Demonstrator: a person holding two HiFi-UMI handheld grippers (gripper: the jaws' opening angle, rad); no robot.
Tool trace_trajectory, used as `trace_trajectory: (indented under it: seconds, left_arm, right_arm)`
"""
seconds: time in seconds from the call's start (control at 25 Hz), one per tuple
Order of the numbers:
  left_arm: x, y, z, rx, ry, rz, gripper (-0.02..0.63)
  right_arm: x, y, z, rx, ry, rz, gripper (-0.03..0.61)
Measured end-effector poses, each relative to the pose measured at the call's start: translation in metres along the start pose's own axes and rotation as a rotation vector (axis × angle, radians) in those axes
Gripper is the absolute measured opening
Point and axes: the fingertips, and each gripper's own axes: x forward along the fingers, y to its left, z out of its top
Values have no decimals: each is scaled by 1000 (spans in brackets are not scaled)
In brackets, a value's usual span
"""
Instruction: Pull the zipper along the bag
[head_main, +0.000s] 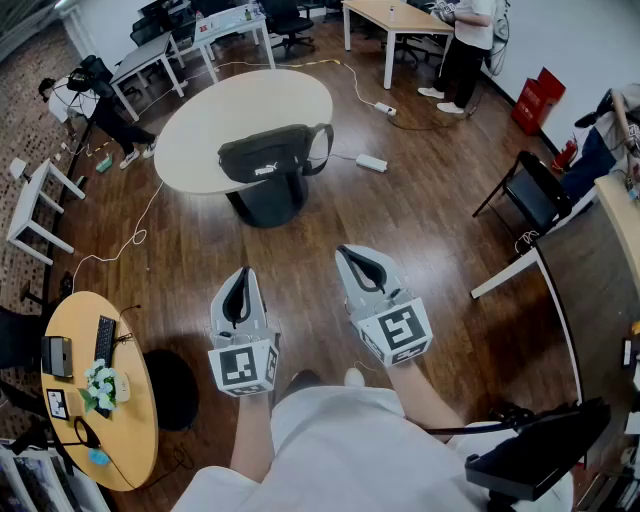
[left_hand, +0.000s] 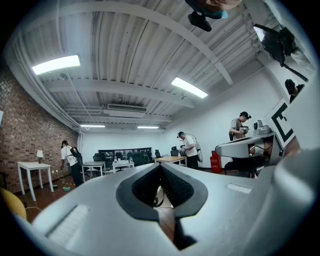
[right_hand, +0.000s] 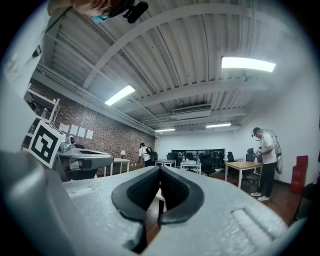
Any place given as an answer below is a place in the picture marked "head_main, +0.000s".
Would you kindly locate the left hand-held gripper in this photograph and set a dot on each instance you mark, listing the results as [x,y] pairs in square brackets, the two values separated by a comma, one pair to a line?
[243,367]

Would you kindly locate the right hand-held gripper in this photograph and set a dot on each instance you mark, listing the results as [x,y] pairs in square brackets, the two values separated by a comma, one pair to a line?
[397,327]

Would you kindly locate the black Puma waist bag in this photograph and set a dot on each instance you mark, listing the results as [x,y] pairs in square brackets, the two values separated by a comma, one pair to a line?
[270,152]

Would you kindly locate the person's left forearm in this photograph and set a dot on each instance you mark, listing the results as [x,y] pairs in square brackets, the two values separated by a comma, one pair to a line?
[252,440]

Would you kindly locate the person's right forearm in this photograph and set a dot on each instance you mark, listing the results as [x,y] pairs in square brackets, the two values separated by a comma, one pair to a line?
[425,400]

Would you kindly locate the person's white shoe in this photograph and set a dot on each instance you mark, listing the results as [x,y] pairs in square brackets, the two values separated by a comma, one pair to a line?
[354,376]

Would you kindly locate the person's black trousers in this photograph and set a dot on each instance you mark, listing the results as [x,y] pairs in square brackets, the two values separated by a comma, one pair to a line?
[300,382]

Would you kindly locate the black round stool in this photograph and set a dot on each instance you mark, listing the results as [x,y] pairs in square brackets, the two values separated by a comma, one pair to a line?
[172,390]

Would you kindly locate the large white power strip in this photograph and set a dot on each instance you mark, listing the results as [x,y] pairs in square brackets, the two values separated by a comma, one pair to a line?
[371,162]

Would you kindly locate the black keyboard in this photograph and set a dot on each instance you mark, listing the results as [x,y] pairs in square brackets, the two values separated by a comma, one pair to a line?
[105,340]

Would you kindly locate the white computer mouse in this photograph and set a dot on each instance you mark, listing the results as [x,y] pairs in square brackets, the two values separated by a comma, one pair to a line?
[123,387]

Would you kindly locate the white flower plant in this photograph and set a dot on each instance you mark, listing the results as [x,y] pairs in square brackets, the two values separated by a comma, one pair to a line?
[101,387]

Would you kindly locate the round white table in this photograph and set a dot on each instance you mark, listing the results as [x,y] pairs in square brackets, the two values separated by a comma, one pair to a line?
[235,130]

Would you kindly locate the person's white shirt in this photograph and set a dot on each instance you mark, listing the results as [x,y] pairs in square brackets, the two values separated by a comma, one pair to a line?
[350,450]

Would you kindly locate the round wooden side table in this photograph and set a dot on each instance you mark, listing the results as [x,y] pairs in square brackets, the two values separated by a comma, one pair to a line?
[125,440]

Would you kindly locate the small grey computer box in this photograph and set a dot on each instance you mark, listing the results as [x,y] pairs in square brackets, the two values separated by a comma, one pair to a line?
[57,356]

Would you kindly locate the black metal chair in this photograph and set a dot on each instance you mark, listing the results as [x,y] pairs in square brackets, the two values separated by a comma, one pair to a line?
[537,195]

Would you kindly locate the green floor item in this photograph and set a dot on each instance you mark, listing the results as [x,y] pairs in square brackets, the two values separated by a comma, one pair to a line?
[104,164]

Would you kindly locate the black framed printed card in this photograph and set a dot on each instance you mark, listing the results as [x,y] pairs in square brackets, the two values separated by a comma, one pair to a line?
[57,404]

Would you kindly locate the blue round disc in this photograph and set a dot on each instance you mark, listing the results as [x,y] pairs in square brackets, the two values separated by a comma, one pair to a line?
[99,457]

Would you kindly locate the black swivel chair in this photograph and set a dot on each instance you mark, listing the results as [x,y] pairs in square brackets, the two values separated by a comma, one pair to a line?
[17,337]

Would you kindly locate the red fire extinguisher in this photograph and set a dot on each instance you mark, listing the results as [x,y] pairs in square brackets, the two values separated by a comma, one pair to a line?
[564,156]

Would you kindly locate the small white side table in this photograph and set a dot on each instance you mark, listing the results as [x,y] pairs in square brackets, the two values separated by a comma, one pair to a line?
[30,200]

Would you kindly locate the red box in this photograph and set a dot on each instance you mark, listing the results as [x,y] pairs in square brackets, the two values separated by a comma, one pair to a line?
[535,102]

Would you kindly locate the black chest-mounted device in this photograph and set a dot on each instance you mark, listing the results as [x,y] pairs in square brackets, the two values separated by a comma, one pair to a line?
[540,455]

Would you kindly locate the rectangular wooden desk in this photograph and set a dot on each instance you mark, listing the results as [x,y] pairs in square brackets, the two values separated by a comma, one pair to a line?
[400,20]

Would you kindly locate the black office chair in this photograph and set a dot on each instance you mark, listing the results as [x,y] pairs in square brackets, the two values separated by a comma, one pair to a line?
[290,22]

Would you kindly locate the grey top white desk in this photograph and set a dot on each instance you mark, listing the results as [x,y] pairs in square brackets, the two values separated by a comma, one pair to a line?
[145,52]

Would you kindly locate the dark desk with white frame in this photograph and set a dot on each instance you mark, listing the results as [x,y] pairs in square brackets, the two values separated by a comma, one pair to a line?
[595,280]

